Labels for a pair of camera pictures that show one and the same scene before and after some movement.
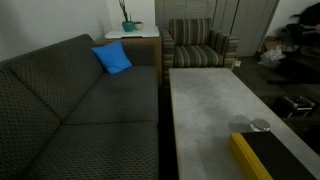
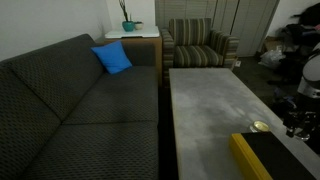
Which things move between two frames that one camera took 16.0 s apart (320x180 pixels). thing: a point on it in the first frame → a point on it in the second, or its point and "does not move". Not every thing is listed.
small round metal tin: [260, 125] → [303, 135]
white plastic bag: [272, 57] does not move
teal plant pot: [128, 26] does not move
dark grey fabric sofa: [64, 116] does not move
